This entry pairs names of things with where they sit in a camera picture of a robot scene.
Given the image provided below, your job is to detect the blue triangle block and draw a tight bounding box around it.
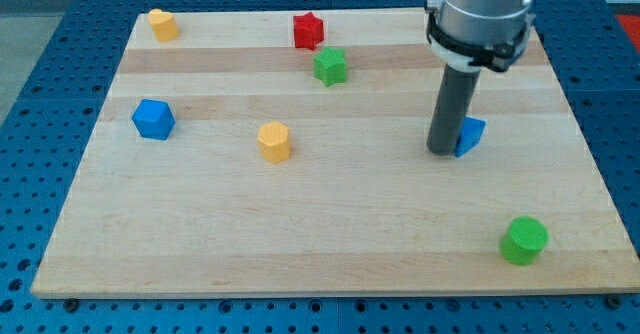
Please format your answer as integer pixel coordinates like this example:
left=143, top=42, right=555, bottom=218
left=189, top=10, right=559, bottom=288
left=454, top=117, right=486, bottom=157

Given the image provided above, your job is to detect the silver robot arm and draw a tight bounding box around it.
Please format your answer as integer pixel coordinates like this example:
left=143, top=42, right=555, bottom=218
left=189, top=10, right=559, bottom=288
left=425, top=0, right=535, bottom=73

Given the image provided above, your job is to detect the wooden board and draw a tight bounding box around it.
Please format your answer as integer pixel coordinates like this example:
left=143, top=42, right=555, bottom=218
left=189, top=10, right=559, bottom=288
left=31, top=8, right=639, bottom=299

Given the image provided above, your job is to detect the yellow hexagon block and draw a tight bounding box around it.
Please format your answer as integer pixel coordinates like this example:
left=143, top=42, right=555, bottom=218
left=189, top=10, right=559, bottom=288
left=257, top=121, right=291, bottom=164

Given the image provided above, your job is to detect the green star block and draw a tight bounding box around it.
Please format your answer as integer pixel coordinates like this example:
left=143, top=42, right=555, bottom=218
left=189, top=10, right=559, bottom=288
left=313, top=47, right=347, bottom=87

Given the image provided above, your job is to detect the red star block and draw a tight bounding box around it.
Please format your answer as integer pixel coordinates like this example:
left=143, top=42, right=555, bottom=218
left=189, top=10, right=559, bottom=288
left=293, top=12, right=324, bottom=50

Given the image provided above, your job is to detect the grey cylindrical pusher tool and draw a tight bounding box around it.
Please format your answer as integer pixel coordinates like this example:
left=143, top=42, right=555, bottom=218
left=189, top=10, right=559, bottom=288
left=426, top=65, right=479, bottom=156

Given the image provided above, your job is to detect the blue cube block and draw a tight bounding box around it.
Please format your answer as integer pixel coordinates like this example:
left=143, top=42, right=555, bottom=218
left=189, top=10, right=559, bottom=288
left=131, top=99, right=176, bottom=140

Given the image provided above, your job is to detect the yellow heart block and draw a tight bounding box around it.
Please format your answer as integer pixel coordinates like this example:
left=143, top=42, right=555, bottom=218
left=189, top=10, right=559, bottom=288
left=148, top=9, right=180, bottom=42

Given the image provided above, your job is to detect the green cylinder block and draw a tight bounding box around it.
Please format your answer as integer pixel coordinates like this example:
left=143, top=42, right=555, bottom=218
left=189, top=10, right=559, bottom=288
left=499, top=216, right=549, bottom=266

